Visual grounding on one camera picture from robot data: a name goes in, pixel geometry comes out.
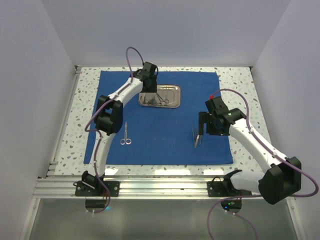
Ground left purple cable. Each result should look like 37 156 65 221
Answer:
84 46 160 214

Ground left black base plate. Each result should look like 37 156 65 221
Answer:
73 180 120 197

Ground broad steel tweezers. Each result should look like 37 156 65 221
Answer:
194 134 200 148

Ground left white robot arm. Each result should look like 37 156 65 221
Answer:
73 62 159 197

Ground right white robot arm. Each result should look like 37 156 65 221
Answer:
193 96 302 205

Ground aluminium front rail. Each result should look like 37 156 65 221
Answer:
32 175 214 200

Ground steel surgical forceps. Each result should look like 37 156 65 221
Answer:
145 93 157 106

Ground aluminium left side rail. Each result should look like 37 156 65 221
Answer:
44 65 83 178

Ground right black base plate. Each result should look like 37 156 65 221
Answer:
206 176 252 197

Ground steel surgical scissors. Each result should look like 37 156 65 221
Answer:
120 121 132 145

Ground blue surgical drape cloth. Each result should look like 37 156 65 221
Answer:
83 70 235 166

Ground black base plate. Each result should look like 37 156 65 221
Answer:
73 180 120 197
206 176 252 197

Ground aluminium rail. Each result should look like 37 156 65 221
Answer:
44 65 83 178
32 175 214 200

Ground silver instrument tray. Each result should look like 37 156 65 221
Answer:
138 84 181 109

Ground steel hemostat clamp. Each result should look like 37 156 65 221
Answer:
156 93 169 106

